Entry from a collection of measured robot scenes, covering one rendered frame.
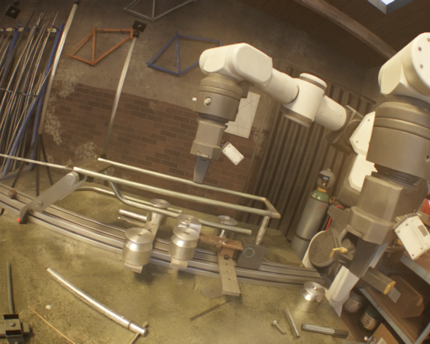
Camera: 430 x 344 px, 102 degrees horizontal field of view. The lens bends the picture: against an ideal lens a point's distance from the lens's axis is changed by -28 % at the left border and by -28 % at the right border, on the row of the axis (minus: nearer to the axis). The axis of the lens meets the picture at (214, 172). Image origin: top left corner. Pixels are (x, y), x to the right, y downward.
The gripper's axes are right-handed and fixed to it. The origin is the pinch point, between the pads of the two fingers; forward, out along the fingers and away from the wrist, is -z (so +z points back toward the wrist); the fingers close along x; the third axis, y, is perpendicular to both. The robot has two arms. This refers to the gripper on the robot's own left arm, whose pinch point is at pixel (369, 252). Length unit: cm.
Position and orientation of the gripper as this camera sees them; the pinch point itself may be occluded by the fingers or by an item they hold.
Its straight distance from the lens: 34.0
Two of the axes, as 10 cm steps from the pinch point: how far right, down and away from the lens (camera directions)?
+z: 1.8, -9.6, -2.1
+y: 4.2, 2.7, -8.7
